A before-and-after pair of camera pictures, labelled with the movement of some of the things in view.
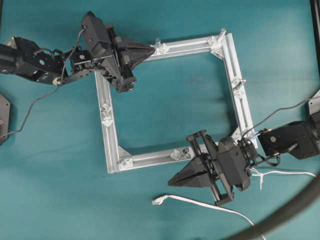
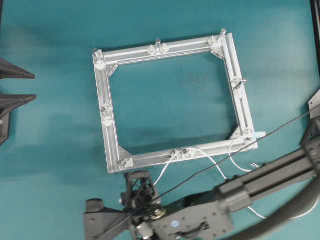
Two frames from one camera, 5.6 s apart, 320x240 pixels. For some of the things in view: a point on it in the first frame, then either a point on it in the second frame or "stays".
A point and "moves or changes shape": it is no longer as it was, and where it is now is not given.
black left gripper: x=115 y=56 -> x=8 y=71
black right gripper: x=223 y=167 -> x=140 y=205
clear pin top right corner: x=223 y=32 stays
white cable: x=157 y=199 moves or changes shape
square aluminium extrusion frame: x=224 y=43 stays
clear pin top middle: x=157 y=50 stays
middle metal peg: x=105 y=108 stays
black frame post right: x=315 y=5 stays
